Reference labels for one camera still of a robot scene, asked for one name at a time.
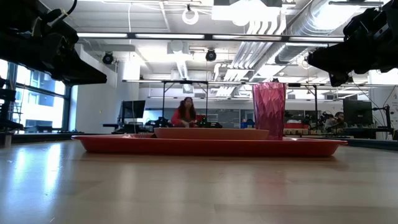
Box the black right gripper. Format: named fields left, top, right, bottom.
left=306, top=5, right=396, bottom=75

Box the long ceiling light strip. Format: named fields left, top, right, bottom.
left=76, top=32, right=345, bottom=43

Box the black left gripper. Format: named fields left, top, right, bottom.
left=29, top=8, right=108, bottom=86

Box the red plastic tray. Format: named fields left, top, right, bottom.
left=71, top=133, right=348, bottom=157

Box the black equipment stand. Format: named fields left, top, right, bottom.
left=0, top=77, right=31, bottom=131

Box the white ring light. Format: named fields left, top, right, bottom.
left=182, top=7, right=200, bottom=26

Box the person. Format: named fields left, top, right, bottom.
left=323, top=111, right=348, bottom=134
left=170, top=96, right=198, bottom=128

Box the pink faceted cup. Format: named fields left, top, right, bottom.
left=251, top=82, right=287, bottom=141

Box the silver ventilation duct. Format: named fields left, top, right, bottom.
left=275, top=0, right=346, bottom=65

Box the black aluminium table frame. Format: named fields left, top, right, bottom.
left=0, top=132, right=398, bottom=152

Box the large window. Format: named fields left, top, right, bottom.
left=0, top=58, right=74, bottom=133

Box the black computer monitor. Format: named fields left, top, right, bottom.
left=343, top=99, right=374, bottom=126
left=120, top=100, right=146, bottom=119

